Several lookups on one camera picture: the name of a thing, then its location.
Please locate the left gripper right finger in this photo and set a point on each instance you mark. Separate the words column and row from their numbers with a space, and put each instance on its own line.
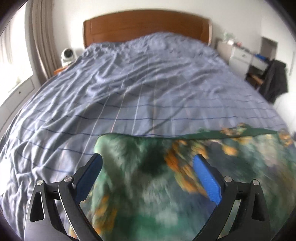
column 252, row 218

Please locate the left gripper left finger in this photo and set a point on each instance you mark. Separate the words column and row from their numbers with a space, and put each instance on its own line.
column 43, row 220

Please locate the green floral patterned garment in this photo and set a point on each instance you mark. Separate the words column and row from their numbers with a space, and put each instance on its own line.
column 148, row 190

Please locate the white window sill cabinet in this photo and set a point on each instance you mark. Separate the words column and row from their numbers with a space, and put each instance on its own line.
column 17, row 98

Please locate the black jacket on chair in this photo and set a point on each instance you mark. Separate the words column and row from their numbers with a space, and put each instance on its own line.
column 274, row 81

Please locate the wooden nightstand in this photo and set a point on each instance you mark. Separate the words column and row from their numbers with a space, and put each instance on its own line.
column 60, row 70

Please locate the white desk with drawers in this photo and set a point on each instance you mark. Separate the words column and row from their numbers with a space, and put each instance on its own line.
column 240, row 61

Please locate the small white fan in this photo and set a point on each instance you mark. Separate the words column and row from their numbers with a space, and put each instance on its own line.
column 68, row 57

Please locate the blue striped bed cover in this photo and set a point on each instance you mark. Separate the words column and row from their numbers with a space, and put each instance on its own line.
column 161, row 84

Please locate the beige curtain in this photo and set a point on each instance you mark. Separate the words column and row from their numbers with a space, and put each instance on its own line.
column 43, row 43

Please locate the brown wooden headboard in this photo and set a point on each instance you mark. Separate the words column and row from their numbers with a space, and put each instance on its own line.
column 128, row 25

